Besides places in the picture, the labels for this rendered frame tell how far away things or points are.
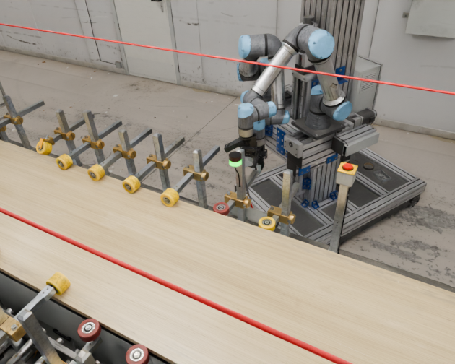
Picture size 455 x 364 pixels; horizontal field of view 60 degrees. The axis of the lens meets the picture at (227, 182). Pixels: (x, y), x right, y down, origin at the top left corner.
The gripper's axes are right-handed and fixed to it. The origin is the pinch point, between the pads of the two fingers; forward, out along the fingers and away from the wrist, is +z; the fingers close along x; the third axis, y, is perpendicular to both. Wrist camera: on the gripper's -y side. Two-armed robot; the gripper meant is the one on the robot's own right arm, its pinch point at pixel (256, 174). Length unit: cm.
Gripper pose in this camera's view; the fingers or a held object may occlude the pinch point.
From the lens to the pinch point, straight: 229.4
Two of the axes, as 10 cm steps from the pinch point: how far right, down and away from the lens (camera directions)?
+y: 4.7, -5.6, 6.8
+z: 0.5, 7.9, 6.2
